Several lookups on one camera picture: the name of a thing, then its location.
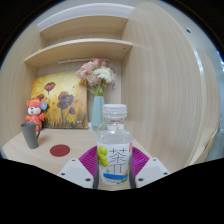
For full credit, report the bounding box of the clear drink bottle white label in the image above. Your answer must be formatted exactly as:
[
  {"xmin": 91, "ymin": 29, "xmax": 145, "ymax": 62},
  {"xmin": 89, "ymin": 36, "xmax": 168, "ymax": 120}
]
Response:
[{"xmin": 96, "ymin": 103, "xmax": 134, "ymax": 186}]

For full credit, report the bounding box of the flat round red coaster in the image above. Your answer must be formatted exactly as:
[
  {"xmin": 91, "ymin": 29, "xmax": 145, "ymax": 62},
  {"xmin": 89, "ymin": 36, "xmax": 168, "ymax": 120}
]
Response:
[{"xmin": 49, "ymin": 143, "xmax": 71, "ymax": 158}]

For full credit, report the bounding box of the yellow poppy flower painting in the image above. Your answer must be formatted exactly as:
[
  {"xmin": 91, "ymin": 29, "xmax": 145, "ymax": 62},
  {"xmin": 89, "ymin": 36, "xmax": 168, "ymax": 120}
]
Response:
[{"xmin": 30, "ymin": 70, "xmax": 89, "ymax": 130}]

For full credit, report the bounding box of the wooden desk shelf unit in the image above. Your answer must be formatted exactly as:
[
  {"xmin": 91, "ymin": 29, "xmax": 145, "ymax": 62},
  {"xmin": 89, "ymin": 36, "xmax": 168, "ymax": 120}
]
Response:
[{"xmin": 23, "ymin": 13, "xmax": 134, "ymax": 68}]

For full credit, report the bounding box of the pink white flower bouquet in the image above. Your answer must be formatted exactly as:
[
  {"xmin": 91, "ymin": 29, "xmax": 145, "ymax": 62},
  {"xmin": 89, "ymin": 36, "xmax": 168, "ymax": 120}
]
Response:
[{"xmin": 75, "ymin": 58, "xmax": 118, "ymax": 97}]

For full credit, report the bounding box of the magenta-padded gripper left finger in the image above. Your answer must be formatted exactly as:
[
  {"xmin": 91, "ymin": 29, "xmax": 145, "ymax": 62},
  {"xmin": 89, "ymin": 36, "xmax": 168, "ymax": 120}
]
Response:
[{"xmin": 57, "ymin": 145, "xmax": 100, "ymax": 190}]

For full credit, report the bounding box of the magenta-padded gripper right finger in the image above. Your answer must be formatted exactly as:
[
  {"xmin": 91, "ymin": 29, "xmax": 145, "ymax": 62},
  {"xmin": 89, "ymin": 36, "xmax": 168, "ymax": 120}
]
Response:
[{"xmin": 128, "ymin": 145, "xmax": 171, "ymax": 190}]

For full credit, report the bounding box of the white light bar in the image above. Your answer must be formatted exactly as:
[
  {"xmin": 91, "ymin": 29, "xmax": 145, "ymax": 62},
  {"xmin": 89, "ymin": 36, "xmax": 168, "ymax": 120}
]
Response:
[{"xmin": 57, "ymin": 57, "xmax": 101, "ymax": 65}]

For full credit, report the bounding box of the red plush toy figure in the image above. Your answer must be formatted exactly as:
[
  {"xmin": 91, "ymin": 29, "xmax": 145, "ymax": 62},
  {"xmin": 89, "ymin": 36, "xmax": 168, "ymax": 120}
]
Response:
[{"xmin": 24, "ymin": 96, "xmax": 48, "ymax": 133}]

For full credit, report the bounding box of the grey mug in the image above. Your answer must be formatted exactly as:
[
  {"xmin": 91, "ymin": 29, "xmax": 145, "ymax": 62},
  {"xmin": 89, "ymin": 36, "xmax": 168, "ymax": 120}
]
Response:
[{"xmin": 20, "ymin": 121, "xmax": 42, "ymax": 150}]

